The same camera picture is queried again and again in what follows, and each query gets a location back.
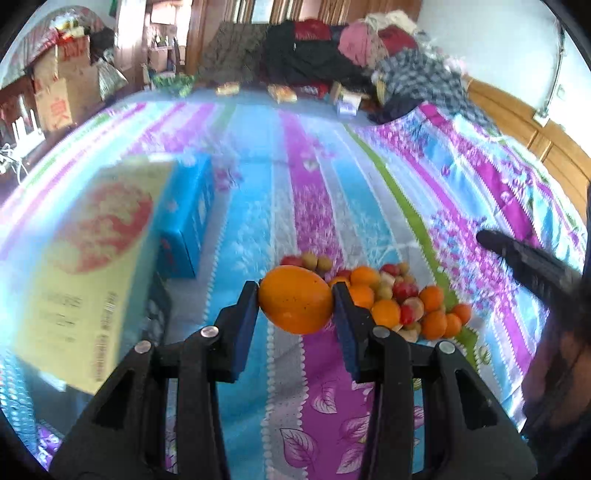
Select pink garment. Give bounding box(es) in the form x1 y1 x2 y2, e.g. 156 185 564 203
337 21 384 68

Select patterned gift bag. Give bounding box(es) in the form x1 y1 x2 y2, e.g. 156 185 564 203
95 58 127 100

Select white router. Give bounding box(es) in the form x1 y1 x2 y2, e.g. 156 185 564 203
11 111 42 139

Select wooden headboard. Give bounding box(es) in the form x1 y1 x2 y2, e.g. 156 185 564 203
462 76 591 185

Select pile of black clothes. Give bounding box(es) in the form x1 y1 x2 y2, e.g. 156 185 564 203
261 21 384 93

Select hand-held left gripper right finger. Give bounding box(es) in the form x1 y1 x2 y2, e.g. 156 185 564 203
331 282 539 480

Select floral striped bedsheet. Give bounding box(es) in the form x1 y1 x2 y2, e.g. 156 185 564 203
0 88 591 480

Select green leafy vegetables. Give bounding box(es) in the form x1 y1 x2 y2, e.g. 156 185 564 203
152 74 197 97

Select grey plaid shirt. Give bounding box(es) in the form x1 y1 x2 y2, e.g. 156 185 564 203
369 48 490 125

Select cardboard box with red label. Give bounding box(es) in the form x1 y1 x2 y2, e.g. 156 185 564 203
34 37 93 81

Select cluster of green jujubes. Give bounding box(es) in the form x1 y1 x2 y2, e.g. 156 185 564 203
300 251 426 342

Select metal wall pipe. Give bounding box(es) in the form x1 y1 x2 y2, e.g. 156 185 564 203
533 21 568 127

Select large flat yellow carton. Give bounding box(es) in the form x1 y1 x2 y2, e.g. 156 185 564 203
14 159 178 395

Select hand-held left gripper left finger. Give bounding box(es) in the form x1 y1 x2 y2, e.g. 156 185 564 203
48 281 260 480

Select brown plaid garment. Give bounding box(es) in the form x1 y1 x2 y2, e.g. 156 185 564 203
198 22 269 86

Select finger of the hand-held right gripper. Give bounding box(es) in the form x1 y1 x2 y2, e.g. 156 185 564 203
475 229 583 315

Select large smooth oval orange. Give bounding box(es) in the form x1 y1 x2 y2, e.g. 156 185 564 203
257 267 334 335

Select blue cardboard box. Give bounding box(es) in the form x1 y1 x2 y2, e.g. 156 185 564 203
154 154 217 280

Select red garment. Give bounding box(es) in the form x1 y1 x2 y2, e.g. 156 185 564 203
379 25 419 54

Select pile of oranges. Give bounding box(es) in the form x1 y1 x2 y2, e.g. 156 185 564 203
328 265 474 341

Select cardboard box with red print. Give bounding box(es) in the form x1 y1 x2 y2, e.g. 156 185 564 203
32 76 100 134

